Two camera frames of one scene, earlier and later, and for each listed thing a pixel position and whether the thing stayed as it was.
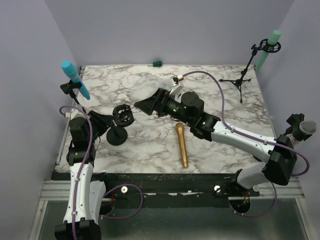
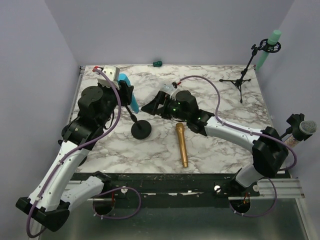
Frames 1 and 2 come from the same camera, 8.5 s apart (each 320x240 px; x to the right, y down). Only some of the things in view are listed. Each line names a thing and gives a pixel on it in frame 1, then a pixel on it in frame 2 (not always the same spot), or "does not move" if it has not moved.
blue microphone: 69,69 → 134,104
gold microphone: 180,127 does not move
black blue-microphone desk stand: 69,87 → 141,129
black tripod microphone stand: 264,45 does not move
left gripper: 103,121 → 125,92
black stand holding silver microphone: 294,120 does not move
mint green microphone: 272,40 does not move
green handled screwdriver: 157,64 does not move
